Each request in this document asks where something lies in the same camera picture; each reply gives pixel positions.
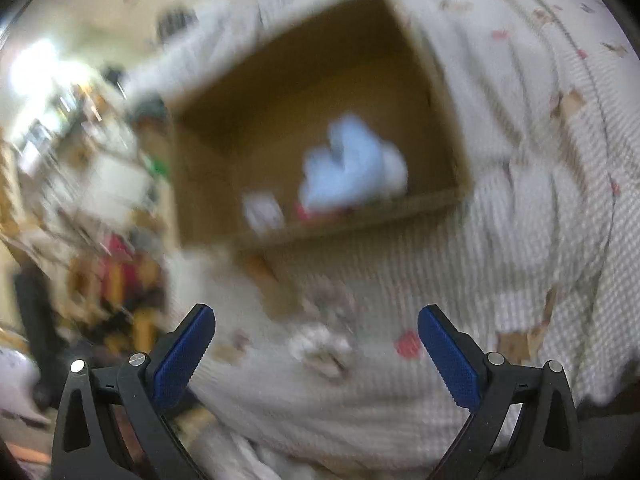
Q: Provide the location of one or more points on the yellow wooden chair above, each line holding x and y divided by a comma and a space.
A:
116, 297

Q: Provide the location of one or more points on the clear plastic labelled bag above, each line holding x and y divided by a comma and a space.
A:
262, 212

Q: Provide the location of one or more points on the beige scrunchie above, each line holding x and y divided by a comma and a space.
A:
323, 337

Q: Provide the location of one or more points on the checkered dog print bedsheet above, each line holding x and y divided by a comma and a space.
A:
540, 261

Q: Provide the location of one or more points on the light blue fluffy cloth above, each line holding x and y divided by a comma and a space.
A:
354, 168

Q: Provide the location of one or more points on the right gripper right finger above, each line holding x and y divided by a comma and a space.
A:
545, 442

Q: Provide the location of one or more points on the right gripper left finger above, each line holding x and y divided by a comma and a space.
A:
111, 421

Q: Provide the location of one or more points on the open cardboard box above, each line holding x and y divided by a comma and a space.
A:
249, 128

